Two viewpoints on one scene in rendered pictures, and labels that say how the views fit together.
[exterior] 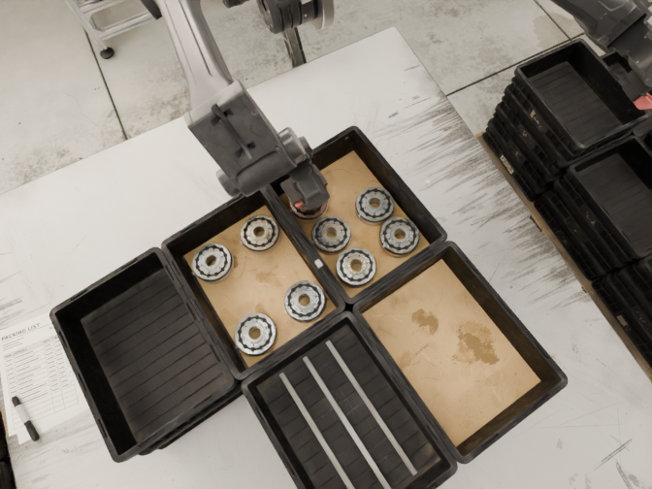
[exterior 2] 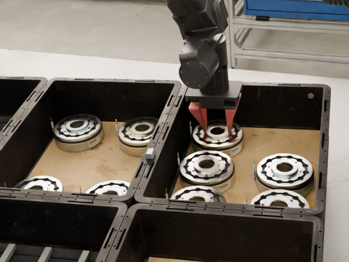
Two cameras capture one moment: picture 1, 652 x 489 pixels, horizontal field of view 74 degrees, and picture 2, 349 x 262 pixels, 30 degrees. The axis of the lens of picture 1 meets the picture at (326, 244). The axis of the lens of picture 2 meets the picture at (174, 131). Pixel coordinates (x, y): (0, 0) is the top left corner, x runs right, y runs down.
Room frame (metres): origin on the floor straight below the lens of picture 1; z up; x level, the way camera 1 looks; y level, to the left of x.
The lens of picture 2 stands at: (-0.36, -0.64, 1.58)
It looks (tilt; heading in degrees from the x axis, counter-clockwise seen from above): 33 degrees down; 42
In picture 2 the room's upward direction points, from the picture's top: 7 degrees counter-clockwise
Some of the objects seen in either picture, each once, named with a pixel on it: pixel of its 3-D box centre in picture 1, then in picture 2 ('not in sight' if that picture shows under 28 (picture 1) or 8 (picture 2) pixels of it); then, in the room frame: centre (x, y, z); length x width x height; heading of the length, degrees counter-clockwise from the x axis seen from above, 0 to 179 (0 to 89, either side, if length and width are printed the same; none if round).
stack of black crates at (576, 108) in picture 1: (553, 126); not in sight; (0.90, -0.99, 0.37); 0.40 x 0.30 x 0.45; 18
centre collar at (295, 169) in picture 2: (374, 203); (284, 168); (0.46, -0.15, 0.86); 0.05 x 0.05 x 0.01
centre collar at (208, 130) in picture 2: not in sight; (217, 131); (0.50, 0.03, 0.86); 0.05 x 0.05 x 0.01
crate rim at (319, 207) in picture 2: (352, 210); (242, 142); (0.43, -0.08, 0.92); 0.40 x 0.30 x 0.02; 26
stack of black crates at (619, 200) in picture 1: (610, 211); not in sight; (0.52, -1.12, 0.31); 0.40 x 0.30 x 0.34; 18
